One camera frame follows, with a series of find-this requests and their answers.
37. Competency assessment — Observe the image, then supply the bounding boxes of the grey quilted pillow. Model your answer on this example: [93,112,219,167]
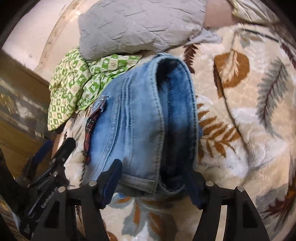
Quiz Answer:
[78,1,222,60]

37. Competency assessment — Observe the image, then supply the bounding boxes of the green white patterned pillow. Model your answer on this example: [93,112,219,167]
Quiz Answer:
[47,47,142,131]

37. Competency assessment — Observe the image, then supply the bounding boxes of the cream leaf print blanket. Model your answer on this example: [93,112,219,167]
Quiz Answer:
[54,24,295,240]

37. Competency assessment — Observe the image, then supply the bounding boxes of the cream satin pillow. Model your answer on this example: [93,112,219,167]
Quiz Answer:
[229,0,280,25]

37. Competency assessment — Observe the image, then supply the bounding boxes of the wooden bedside furniture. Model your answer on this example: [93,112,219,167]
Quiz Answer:
[1,51,54,177]

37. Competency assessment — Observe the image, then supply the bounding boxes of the blue denim jeans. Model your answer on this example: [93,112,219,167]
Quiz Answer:
[83,53,202,197]

